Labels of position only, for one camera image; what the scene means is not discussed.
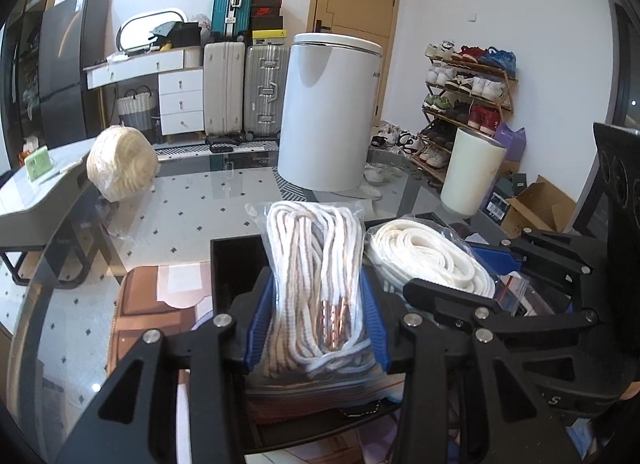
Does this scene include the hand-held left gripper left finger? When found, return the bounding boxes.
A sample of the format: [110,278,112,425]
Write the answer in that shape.
[55,269,281,464]

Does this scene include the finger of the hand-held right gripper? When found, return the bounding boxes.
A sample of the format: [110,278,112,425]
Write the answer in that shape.
[402,278,601,340]
[467,228,608,290]

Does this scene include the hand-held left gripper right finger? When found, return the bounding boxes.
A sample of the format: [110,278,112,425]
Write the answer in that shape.
[360,269,586,464]

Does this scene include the white rope coil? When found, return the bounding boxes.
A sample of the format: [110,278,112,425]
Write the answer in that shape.
[367,218,497,301]

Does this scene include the black cardboard box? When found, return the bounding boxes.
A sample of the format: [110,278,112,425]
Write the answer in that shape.
[210,211,571,457]

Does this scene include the bagged striped rope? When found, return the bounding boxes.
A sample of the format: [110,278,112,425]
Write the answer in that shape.
[247,199,401,410]

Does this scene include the dark blue box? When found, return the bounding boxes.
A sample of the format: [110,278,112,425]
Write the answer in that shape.
[480,191,516,222]

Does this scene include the open cardboard box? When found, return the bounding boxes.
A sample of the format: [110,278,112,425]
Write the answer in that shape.
[500,174,591,240]

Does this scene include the cream cylindrical bin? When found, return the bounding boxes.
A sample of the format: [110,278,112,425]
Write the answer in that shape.
[440,126,508,217]

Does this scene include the printed table mat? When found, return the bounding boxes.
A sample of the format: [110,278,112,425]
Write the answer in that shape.
[107,264,606,464]

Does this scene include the purple bag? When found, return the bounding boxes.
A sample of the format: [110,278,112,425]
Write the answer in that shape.
[492,123,527,165]

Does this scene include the pile of white shoes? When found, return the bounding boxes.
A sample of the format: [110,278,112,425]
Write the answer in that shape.
[367,119,426,155]

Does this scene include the rows of sneakers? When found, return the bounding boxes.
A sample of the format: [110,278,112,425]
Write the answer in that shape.
[422,41,517,167]

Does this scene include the wooden shoe rack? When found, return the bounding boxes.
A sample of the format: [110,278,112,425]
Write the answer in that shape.
[417,41,518,180]

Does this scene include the striped floor rug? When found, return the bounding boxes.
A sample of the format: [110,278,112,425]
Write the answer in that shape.
[152,141,278,160]

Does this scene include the cream yarn ball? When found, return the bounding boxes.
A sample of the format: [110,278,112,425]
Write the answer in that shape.
[86,126,160,202]

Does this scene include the large white cylindrical bin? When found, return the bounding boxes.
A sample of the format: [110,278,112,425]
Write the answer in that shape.
[277,33,383,192]

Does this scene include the silver suitcase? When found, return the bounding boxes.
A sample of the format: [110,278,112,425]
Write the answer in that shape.
[243,41,292,140]

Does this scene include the cream suitcase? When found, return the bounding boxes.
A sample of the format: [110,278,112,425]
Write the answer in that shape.
[202,40,247,139]

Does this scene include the white dressing table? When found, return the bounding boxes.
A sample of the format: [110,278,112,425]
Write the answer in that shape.
[82,49,206,137]

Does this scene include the woven basket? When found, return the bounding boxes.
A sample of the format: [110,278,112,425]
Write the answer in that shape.
[116,86,153,130]

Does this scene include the grey side table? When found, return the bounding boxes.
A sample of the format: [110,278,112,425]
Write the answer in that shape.
[0,144,108,290]

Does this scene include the green tissue box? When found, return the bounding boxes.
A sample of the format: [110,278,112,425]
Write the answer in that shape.
[22,146,56,182]

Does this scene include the black bag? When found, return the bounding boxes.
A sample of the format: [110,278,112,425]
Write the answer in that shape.
[150,21,202,50]

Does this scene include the oval table mirror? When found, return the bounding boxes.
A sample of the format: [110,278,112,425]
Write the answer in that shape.
[117,6,188,55]

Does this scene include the black refrigerator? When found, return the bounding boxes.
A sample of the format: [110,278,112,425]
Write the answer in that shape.
[37,0,112,140]

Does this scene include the dark open wardrobe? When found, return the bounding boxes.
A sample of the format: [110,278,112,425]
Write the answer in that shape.
[0,9,43,155]

